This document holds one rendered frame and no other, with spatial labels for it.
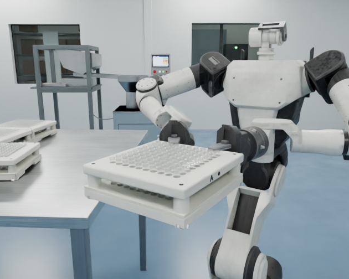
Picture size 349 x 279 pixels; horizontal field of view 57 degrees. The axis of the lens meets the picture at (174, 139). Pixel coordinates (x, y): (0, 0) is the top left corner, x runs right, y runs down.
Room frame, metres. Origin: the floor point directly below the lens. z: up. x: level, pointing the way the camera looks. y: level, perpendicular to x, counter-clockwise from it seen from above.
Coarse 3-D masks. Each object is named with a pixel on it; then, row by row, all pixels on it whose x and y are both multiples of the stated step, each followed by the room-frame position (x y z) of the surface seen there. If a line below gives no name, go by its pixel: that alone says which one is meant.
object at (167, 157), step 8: (160, 144) 0.73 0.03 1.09; (168, 144) 0.73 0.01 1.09; (136, 152) 0.67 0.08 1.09; (144, 152) 0.68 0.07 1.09; (152, 152) 0.68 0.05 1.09; (160, 152) 0.67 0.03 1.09; (168, 152) 0.67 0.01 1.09; (176, 152) 0.67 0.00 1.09; (184, 152) 0.66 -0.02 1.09; (192, 152) 0.66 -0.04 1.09; (200, 152) 0.67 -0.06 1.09; (208, 152) 0.66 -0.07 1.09; (136, 160) 0.62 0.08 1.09; (144, 160) 0.61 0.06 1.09; (152, 160) 0.62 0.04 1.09; (160, 160) 0.61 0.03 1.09; (168, 160) 0.61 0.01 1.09; (176, 160) 0.61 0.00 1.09; (184, 160) 0.62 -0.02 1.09; (192, 160) 0.62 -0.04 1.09; (176, 168) 0.56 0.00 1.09
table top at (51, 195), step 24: (48, 144) 1.50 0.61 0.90; (72, 144) 1.50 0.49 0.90; (96, 144) 1.50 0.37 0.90; (120, 144) 1.50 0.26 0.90; (48, 168) 1.14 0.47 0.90; (72, 168) 1.14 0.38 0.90; (0, 192) 0.92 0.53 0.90; (24, 192) 0.92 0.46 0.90; (48, 192) 0.92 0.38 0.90; (72, 192) 0.92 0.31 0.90; (0, 216) 0.77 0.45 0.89; (24, 216) 0.76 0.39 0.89; (48, 216) 0.76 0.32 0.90; (72, 216) 0.76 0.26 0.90; (96, 216) 0.82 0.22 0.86
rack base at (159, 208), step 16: (224, 176) 0.67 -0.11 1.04; (240, 176) 0.67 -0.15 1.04; (96, 192) 0.60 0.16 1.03; (112, 192) 0.58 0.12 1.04; (128, 192) 0.58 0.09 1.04; (208, 192) 0.58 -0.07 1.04; (224, 192) 0.61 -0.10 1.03; (128, 208) 0.55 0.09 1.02; (144, 208) 0.53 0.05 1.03; (160, 208) 0.51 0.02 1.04; (192, 208) 0.51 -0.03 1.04; (208, 208) 0.55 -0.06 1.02
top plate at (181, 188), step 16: (144, 144) 0.77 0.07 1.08; (96, 160) 0.65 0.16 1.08; (208, 160) 0.64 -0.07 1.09; (224, 160) 0.64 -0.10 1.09; (240, 160) 0.67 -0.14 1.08; (96, 176) 0.60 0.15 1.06; (112, 176) 0.57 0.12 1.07; (128, 176) 0.55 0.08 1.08; (144, 176) 0.55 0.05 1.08; (160, 176) 0.55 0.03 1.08; (192, 176) 0.54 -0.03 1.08; (208, 176) 0.55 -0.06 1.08; (160, 192) 0.51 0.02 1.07; (176, 192) 0.49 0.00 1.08; (192, 192) 0.50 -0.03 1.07
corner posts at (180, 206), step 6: (234, 168) 0.67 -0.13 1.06; (228, 174) 0.68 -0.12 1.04; (234, 174) 0.67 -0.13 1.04; (90, 180) 0.61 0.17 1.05; (96, 180) 0.61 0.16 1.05; (90, 186) 0.61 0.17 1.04; (96, 186) 0.61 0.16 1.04; (174, 198) 0.50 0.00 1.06; (174, 204) 0.50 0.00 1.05; (180, 204) 0.49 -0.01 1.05; (186, 204) 0.49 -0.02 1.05; (174, 210) 0.50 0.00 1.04; (180, 210) 0.49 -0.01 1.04; (186, 210) 0.49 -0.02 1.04
